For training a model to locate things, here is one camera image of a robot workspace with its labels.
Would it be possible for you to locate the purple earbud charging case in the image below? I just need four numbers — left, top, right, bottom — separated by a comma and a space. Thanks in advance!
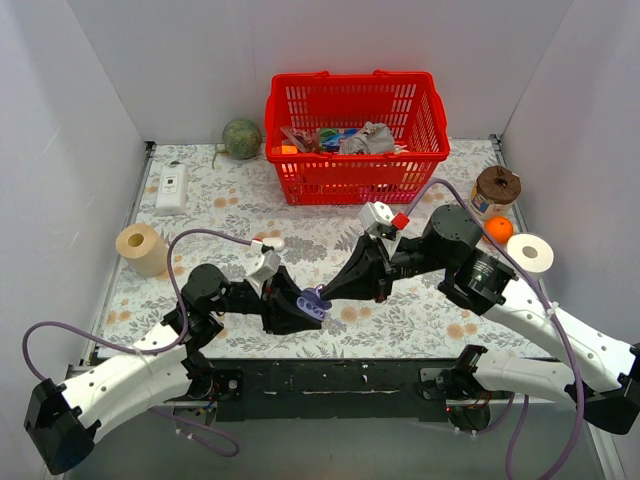
296, 285, 332, 322

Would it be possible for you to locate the white earbud charging case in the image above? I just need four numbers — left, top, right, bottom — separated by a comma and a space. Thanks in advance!
262, 237, 285, 252

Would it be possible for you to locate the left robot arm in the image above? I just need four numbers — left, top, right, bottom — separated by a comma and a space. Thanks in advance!
24, 264, 327, 475

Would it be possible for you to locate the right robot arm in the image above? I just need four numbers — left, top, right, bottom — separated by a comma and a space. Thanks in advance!
320, 205, 639, 435

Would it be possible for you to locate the orange fruit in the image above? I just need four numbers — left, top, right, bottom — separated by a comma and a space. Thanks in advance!
483, 216, 515, 245

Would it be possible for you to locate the floral patterned table mat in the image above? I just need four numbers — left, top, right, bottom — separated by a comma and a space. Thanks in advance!
100, 145, 542, 359

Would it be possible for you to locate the brown lidded jar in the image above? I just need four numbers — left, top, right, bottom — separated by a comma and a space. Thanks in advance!
470, 165, 522, 221

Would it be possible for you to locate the beige paper roll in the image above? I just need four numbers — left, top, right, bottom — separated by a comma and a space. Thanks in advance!
116, 223, 168, 278

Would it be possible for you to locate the white toilet paper roll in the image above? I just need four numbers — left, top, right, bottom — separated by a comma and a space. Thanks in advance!
506, 233, 554, 281

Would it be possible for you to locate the crumpled grey bag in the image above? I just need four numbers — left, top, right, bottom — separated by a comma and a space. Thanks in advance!
338, 122, 395, 155

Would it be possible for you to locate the white rectangular device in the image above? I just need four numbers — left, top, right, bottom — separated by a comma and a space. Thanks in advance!
154, 163, 188, 216

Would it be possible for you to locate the red plastic shopping basket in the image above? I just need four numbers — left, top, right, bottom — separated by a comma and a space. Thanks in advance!
265, 70, 450, 205

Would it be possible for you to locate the green melon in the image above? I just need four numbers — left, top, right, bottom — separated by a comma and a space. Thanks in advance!
222, 118, 262, 160

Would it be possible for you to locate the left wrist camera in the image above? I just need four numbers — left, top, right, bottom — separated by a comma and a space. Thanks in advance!
245, 238, 281, 295

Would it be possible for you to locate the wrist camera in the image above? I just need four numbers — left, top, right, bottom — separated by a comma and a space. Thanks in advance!
358, 201, 410, 240
245, 238, 281, 295

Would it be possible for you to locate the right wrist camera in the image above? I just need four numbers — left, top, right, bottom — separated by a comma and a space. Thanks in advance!
358, 201, 410, 240

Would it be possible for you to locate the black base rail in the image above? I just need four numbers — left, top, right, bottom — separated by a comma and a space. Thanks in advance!
149, 357, 511, 424

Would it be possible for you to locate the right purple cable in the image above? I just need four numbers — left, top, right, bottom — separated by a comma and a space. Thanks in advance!
404, 178, 586, 480

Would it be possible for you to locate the purple cable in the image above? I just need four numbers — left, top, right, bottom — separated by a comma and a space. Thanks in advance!
404, 178, 586, 480
22, 228, 266, 458

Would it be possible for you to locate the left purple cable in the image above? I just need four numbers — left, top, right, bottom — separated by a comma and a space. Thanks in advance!
22, 228, 266, 458

